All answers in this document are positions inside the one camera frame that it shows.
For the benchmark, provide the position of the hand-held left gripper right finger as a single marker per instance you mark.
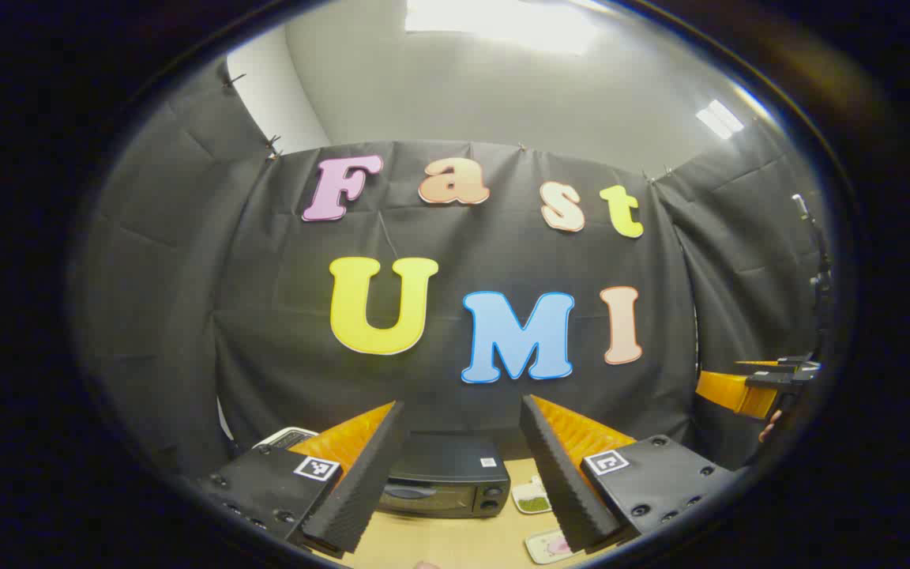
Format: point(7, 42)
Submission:
point(562, 490)

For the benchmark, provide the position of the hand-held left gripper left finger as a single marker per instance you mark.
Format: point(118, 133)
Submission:
point(360, 490)

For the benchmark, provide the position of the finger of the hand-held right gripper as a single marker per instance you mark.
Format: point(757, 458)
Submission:
point(727, 391)

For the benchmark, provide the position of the white divided plate of beans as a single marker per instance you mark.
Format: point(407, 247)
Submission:
point(532, 502)

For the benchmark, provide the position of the white plate of pink food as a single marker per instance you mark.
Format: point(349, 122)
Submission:
point(542, 545)

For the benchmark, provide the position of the black electric oven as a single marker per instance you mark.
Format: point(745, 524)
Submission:
point(447, 462)

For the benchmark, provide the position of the white toaster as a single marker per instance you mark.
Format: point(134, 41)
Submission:
point(285, 437)

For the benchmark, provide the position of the black backdrop cloth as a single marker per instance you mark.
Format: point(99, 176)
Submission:
point(265, 316)

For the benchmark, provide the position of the small ceiling light panel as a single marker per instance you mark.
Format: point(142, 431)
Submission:
point(720, 118)

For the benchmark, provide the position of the large ceiling light panel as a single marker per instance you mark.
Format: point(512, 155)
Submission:
point(502, 24)

